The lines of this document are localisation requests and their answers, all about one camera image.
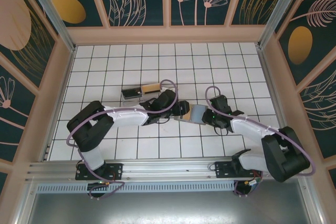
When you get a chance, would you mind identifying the grey leather card holder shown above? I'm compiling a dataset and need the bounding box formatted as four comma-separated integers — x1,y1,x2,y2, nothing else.
174,104,208,125

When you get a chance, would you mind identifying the clear acrylic organizer box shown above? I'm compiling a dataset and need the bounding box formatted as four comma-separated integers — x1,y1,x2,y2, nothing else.
121,91,158,110

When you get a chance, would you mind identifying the steel sheet panel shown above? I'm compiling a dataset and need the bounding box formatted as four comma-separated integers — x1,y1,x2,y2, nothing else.
26,178,325,224

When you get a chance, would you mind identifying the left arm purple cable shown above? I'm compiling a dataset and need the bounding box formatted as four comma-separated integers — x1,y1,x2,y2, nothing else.
67,79,180,200

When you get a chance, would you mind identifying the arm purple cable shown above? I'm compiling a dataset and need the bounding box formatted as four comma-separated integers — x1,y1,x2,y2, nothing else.
205,86,317,198
67,79,180,200

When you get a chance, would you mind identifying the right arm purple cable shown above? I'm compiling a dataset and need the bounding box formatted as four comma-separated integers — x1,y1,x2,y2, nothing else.
205,86,317,198

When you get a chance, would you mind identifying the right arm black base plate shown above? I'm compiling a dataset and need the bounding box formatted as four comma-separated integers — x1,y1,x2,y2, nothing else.
214,160,263,179

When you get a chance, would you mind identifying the aluminium table side rail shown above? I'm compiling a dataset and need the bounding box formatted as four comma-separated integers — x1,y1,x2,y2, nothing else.
41,46,78,162
256,42,299,158

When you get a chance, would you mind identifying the aluminium mounting rail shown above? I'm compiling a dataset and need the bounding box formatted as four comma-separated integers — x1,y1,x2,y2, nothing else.
25,157,313,183

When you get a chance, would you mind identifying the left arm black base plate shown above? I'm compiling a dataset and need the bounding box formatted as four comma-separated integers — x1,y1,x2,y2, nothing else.
75,163,124,181

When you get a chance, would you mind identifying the grey slotted cable duct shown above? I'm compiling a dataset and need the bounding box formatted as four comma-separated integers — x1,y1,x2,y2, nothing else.
35,183,237,194

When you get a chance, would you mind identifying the aluminium frame post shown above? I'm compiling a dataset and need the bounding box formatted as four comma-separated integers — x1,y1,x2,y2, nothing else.
258,0,300,49
22,0,77,53

